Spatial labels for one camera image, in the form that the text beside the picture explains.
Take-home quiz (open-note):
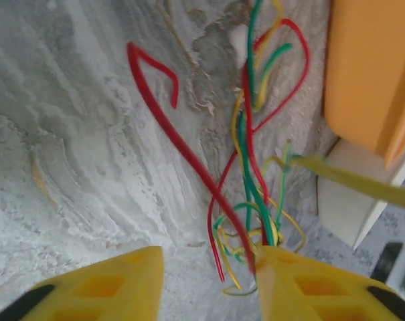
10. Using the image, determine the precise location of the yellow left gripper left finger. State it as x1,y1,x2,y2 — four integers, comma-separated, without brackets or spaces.
0,246,165,321

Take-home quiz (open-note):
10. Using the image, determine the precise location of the orange plastic tray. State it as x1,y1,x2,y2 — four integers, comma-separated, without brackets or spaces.
323,0,405,170

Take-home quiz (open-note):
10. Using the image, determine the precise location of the thin red cable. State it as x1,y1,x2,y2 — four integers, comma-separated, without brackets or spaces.
207,18,311,282

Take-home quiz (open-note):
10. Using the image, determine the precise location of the thin green cable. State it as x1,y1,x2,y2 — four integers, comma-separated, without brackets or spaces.
237,0,280,248

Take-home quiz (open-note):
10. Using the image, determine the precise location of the brown string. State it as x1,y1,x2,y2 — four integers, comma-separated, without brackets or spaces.
262,154,405,211

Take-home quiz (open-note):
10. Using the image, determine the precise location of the white plastic tray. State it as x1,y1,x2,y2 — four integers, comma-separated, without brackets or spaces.
317,138,405,250

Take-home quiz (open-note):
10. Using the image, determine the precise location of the thick red cable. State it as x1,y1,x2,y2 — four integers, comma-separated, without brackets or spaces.
127,41,258,275

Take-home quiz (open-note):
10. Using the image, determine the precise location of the thin yellow-green cable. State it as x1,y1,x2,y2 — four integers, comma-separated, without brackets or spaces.
254,42,294,113

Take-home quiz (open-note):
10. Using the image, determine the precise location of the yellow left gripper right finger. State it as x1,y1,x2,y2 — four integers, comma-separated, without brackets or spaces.
254,245,405,321

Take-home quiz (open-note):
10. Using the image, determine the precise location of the thin yellow cable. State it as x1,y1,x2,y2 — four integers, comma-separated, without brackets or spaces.
218,0,307,297

